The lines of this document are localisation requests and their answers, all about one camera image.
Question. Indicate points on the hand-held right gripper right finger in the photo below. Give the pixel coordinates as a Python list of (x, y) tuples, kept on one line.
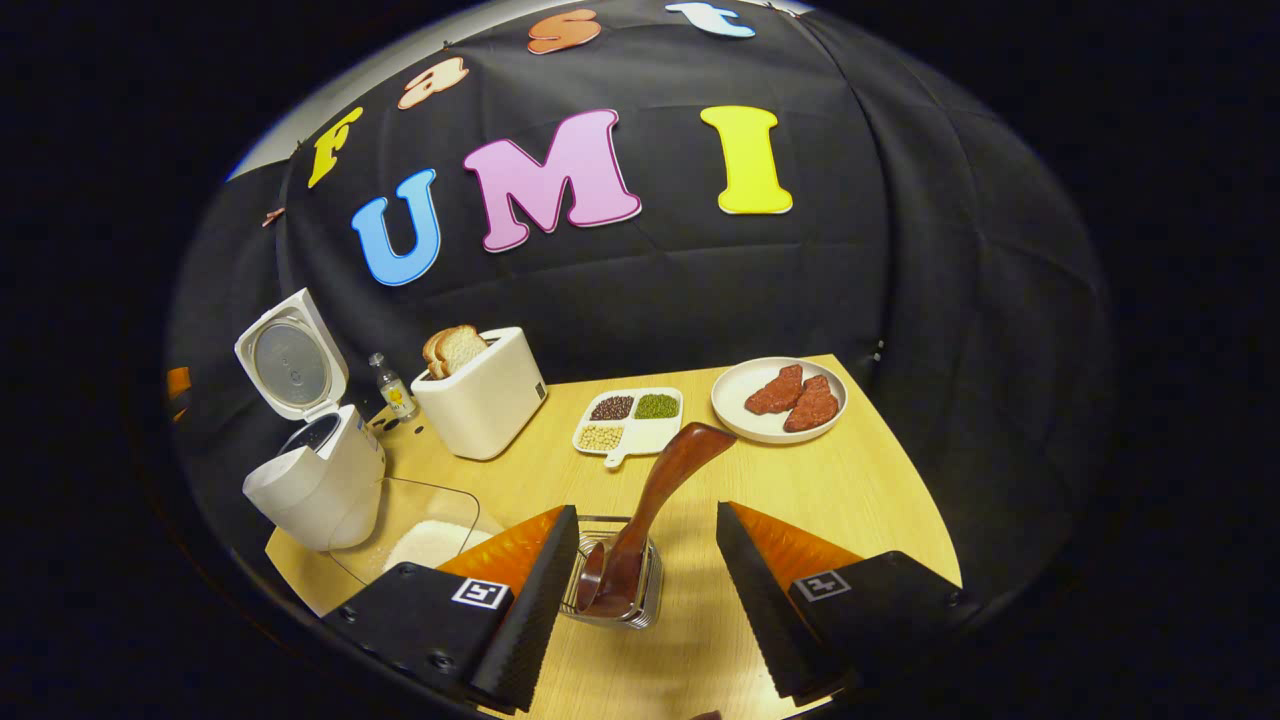
[(765, 610)]

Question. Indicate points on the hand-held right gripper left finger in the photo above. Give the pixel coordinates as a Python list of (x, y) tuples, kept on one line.
[(530, 610)]

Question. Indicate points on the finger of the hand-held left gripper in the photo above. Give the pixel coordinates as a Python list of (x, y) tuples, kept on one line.
[(178, 382)]

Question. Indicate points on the white rice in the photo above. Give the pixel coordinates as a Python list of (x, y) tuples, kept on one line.
[(430, 545)]

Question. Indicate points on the brown wooden spoon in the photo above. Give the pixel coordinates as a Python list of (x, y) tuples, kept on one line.
[(680, 460)]

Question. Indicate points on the white rice cooker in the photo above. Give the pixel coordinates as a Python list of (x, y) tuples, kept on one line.
[(330, 490)]

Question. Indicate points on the clear rice container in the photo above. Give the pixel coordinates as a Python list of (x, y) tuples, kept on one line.
[(400, 500)]

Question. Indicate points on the copper backdrop clip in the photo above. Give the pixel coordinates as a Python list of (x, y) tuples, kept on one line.
[(273, 216)]

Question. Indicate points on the white round plate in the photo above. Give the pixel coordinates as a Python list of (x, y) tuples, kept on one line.
[(735, 415)]

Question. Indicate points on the white divided bean dish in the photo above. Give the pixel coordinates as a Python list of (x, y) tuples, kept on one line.
[(650, 435)]

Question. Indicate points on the white toaster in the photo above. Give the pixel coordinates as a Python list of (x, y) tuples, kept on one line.
[(485, 405)]

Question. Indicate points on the red meat piece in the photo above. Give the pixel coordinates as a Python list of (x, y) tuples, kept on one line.
[(775, 392), (812, 405)]

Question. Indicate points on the small clear glass bottle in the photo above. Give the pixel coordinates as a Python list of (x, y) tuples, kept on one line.
[(396, 395)]

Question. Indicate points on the toasted bread slice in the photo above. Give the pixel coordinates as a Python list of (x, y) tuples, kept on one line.
[(434, 352), (462, 348)]

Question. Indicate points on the row of small black clips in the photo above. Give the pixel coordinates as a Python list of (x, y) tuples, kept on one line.
[(446, 43)]

